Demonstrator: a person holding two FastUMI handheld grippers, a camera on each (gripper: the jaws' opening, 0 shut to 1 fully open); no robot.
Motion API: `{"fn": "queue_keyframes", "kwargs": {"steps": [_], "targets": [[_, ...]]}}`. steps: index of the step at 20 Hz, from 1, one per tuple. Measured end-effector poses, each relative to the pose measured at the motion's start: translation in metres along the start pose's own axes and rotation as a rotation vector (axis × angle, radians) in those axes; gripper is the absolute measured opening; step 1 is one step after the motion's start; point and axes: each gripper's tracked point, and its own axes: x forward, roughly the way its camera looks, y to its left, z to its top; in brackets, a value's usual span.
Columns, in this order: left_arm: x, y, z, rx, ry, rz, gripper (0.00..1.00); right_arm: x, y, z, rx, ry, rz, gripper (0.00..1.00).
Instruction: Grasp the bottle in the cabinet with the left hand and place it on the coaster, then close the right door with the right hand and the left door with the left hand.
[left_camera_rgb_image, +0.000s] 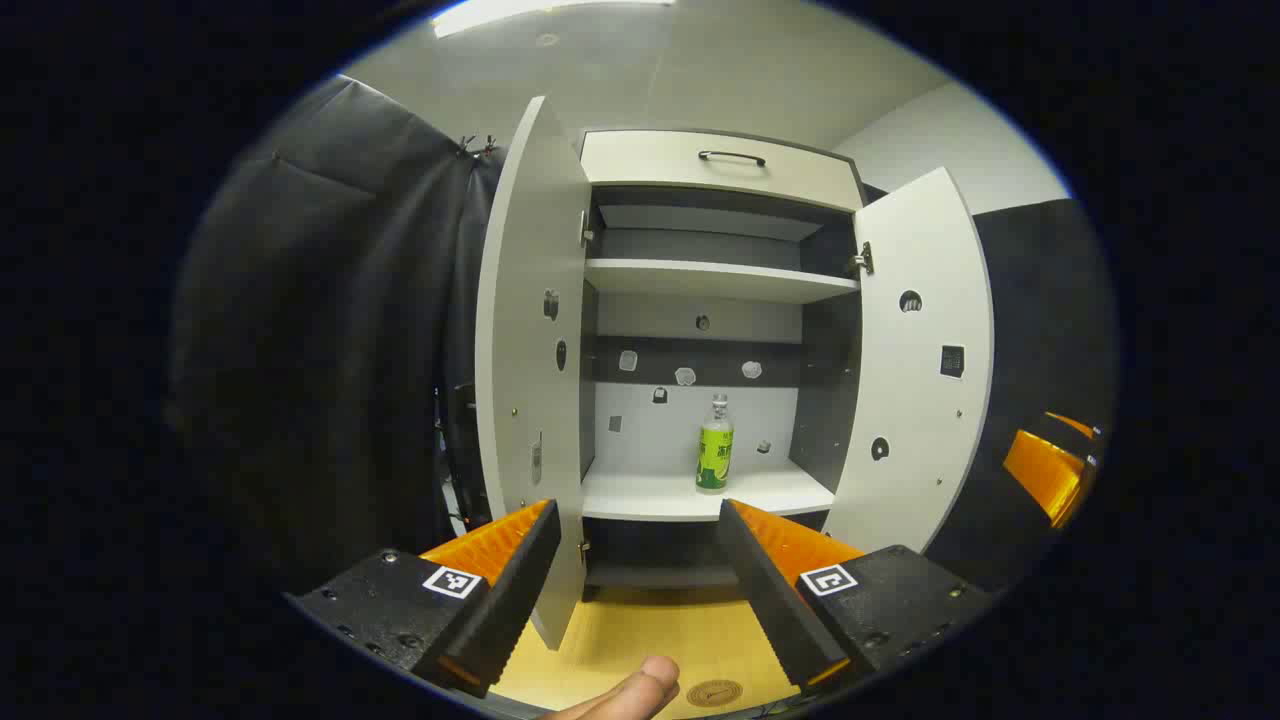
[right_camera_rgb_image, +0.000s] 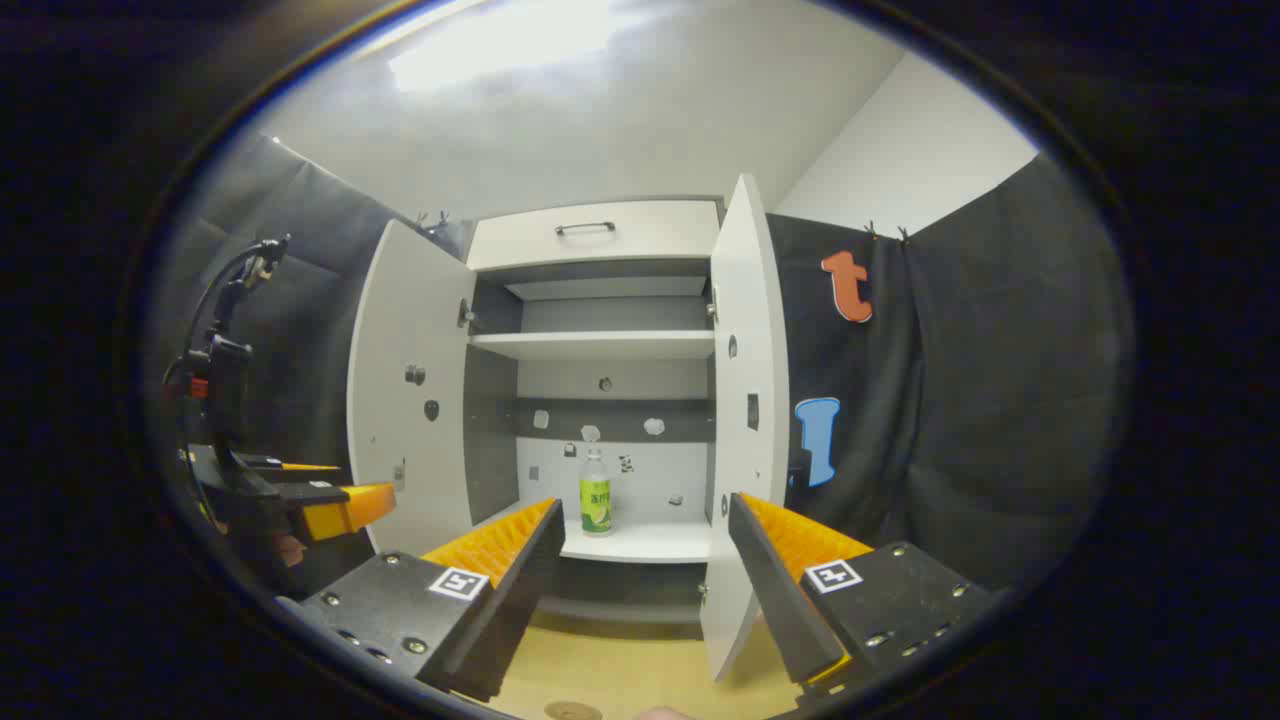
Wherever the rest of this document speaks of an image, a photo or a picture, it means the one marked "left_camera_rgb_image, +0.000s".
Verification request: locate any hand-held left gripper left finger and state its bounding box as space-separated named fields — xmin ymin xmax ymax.
xmin=285 ymin=498 xmax=563 ymax=699

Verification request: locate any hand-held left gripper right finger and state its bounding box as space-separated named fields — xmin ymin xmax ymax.
xmin=714 ymin=498 xmax=993 ymax=693

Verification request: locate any green label clear bottle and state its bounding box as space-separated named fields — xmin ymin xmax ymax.
xmin=696 ymin=394 xmax=735 ymax=493

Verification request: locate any white cabinet door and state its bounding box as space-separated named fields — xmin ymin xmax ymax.
xmin=822 ymin=167 xmax=996 ymax=556
xmin=475 ymin=95 xmax=593 ymax=651

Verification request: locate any white cabinet shelf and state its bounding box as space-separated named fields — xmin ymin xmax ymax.
xmin=585 ymin=258 xmax=861 ymax=305
xmin=580 ymin=458 xmax=836 ymax=523

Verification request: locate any white cabinet drawer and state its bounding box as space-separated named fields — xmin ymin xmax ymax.
xmin=580 ymin=130 xmax=866 ymax=213

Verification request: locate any black backdrop cloth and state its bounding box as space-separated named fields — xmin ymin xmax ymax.
xmin=165 ymin=75 xmax=1116 ymax=601

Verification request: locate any bundle of dark cables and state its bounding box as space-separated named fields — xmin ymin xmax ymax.
xmin=435 ymin=380 xmax=476 ymax=536

